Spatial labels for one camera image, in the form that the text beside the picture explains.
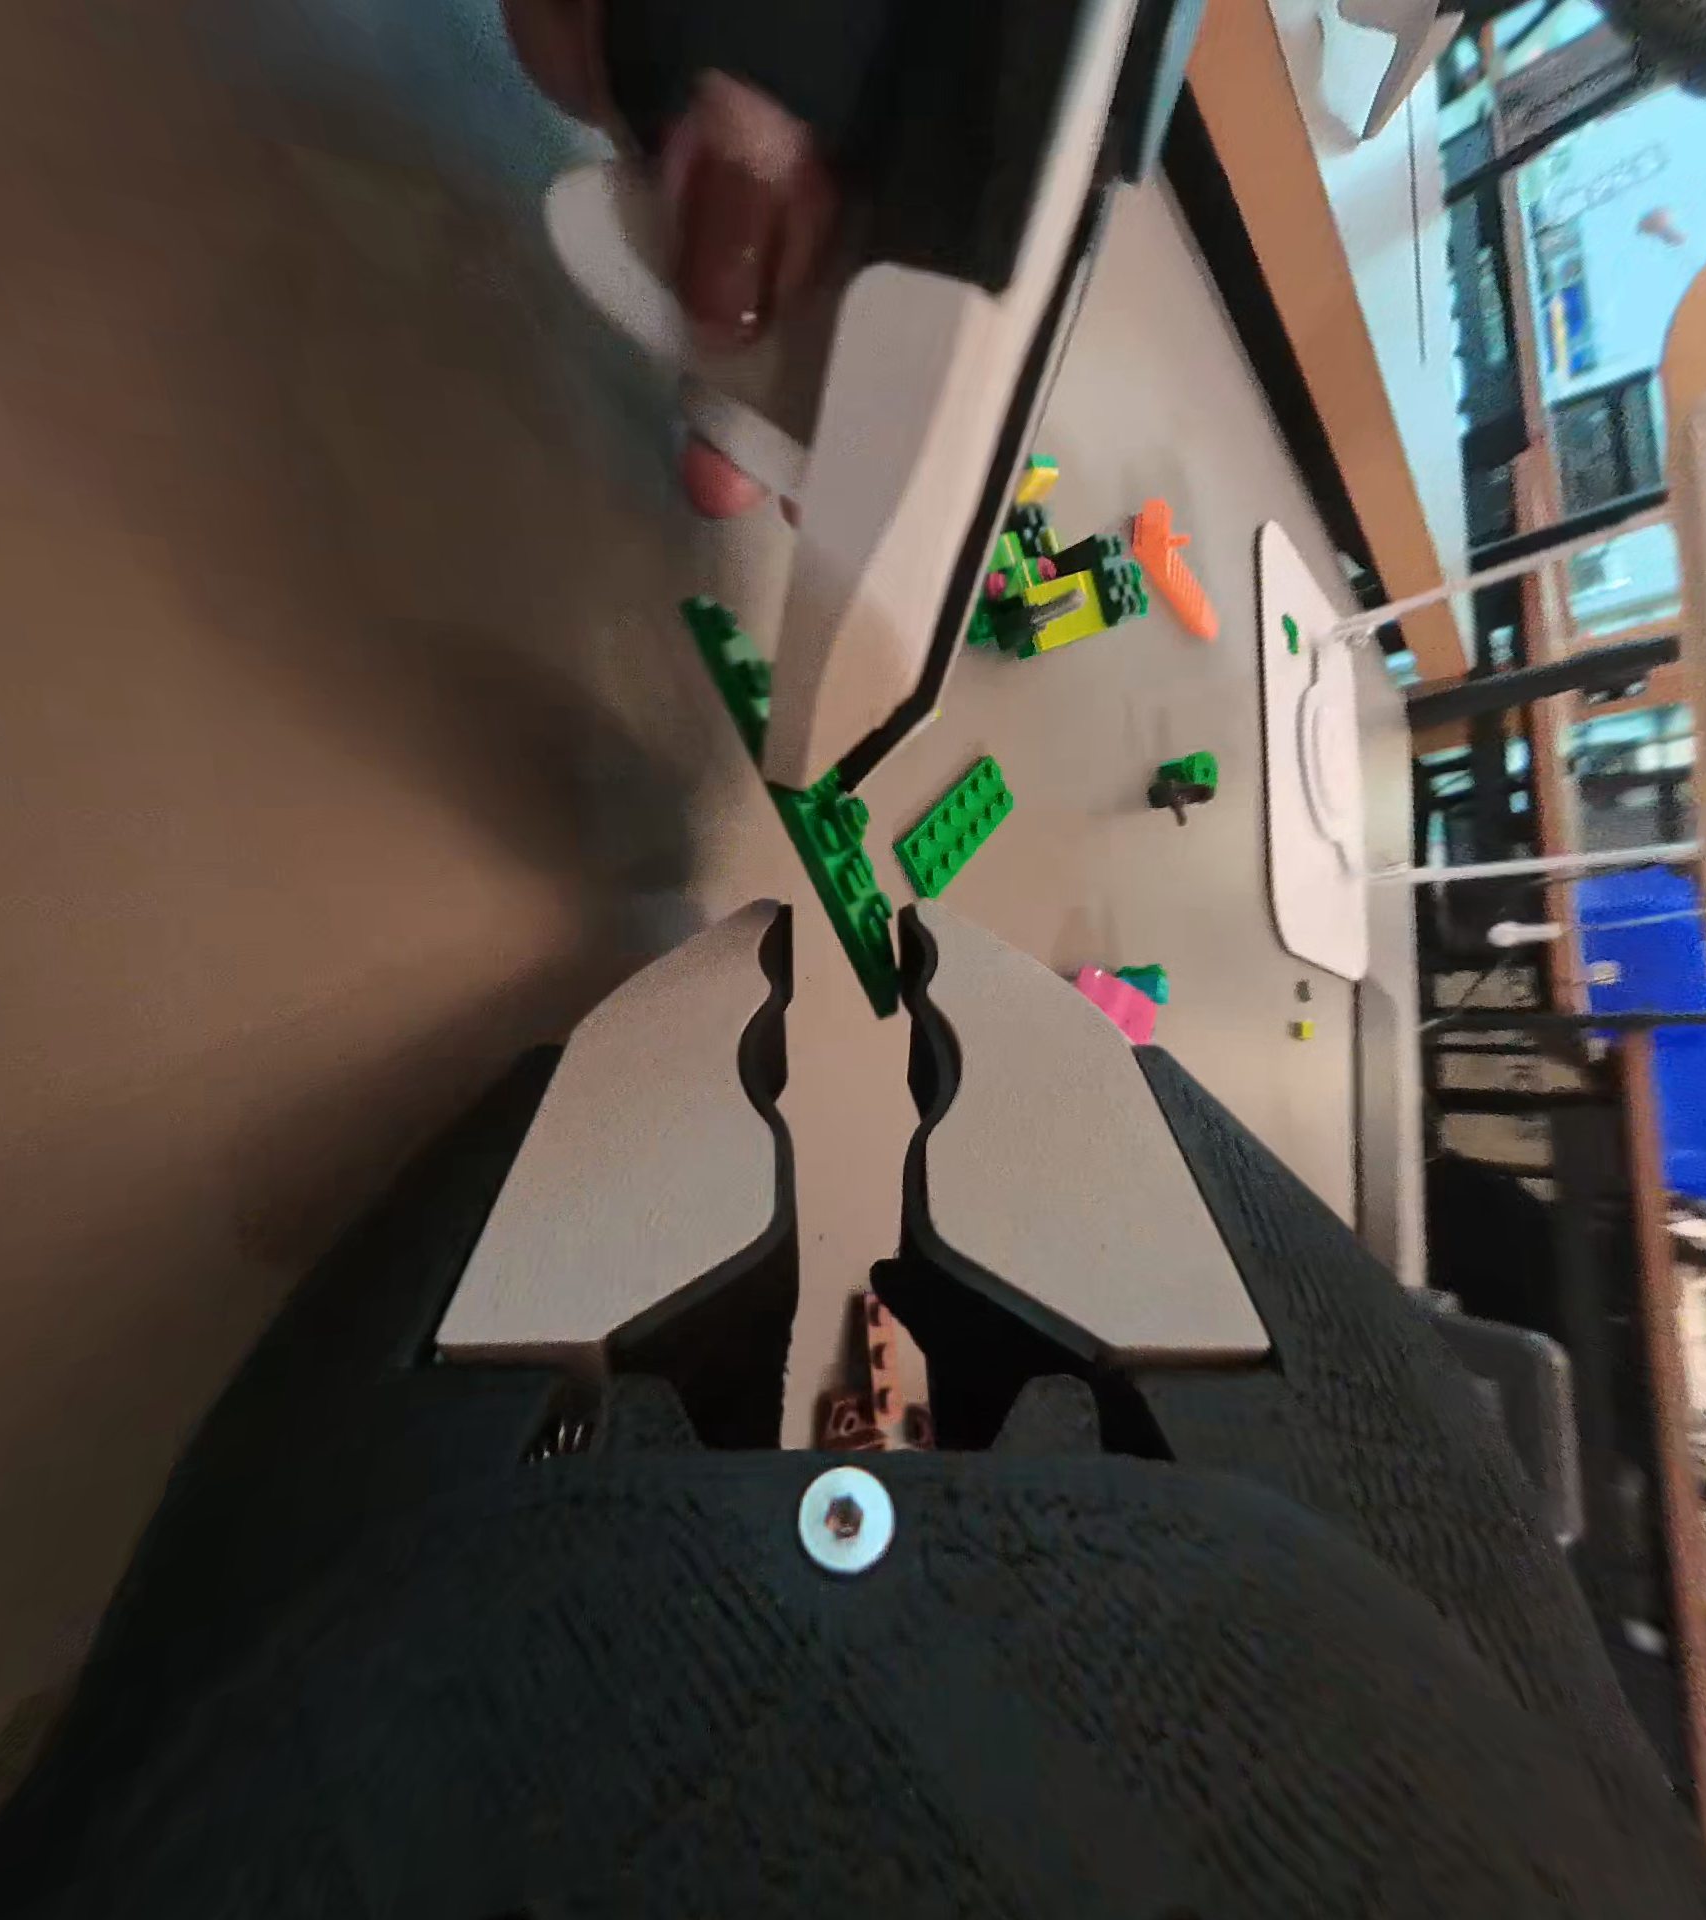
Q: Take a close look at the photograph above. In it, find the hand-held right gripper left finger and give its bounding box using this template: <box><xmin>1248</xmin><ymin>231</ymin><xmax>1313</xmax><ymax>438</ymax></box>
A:
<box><xmin>432</xmin><ymin>900</ymin><xmax>801</xmax><ymax>1375</ymax></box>

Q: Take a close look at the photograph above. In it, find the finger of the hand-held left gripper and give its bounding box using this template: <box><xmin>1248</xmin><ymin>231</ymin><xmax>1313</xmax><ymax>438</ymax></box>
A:
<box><xmin>762</xmin><ymin>187</ymin><xmax>1110</xmax><ymax>795</ymax></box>

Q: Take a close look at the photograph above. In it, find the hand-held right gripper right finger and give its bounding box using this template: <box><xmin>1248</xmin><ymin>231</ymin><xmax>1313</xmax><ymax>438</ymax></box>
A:
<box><xmin>894</xmin><ymin>900</ymin><xmax>1275</xmax><ymax>1369</ymax></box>

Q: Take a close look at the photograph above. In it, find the dark green lego plate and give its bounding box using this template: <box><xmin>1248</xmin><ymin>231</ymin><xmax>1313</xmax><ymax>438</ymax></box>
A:
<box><xmin>680</xmin><ymin>594</ymin><xmax>904</xmax><ymax>1022</ymax></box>

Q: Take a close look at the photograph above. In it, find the pink and blue lego piece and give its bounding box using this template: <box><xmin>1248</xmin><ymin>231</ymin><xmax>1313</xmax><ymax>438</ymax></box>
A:
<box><xmin>1074</xmin><ymin>961</ymin><xmax>1170</xmax><ymax>1048</ymax></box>

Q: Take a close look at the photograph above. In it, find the yellow and green lego assembly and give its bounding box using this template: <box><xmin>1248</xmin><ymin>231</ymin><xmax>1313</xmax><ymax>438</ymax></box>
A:
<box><xmin>963</xmin><ymin>503</ymin><xmax>1151</xmax><ymax>662</ymax></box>

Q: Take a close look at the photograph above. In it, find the brown lego plate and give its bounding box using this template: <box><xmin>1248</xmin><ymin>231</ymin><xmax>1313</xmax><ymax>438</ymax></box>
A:
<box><xmin>809</xmin><ymin>1292</ymin><xmax>937</xmax><ymax>1454</ymax></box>

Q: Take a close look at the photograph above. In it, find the orange lego carrot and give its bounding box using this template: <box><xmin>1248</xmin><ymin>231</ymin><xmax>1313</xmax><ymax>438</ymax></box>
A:
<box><xmin>1131</xmin><ymin>498</ymin><xmax>1222</xmax><ymax>644</ymax></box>

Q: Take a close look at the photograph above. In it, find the long bright green lego plate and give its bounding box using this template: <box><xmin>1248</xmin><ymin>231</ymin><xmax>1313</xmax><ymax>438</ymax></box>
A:
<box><xmin>892</xmin><ymin>754</ymin><xmax>1017</xmax><ymax>902</ymax></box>

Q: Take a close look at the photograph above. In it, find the person's left hand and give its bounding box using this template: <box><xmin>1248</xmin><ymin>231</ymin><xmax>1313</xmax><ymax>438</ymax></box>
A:
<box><xmin>499</xmin><ymin>0</ymin><xmax>840</xmax><ymax>521</ymax></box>

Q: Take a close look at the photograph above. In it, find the white plastic board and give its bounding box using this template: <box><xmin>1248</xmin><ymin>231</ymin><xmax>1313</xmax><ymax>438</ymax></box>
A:
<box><xmin>1251</xmin><ymin>521</ymin><xmax>1371</xmax><ymax>984</ymax></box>

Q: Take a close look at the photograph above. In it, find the black metal shelf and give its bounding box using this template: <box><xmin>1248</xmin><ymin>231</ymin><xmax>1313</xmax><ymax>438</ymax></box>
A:
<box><xmin>1429</xmin><ymin>0</ymin><xmax>1696</xmax><ymax>782</ymax></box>

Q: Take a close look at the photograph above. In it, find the blue plastic bin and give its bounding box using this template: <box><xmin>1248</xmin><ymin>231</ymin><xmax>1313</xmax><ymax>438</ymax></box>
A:
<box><xmin>1571</xmin><ymin>866</ymin><xmax>1706</xmax><ymax>1202</ymax></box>

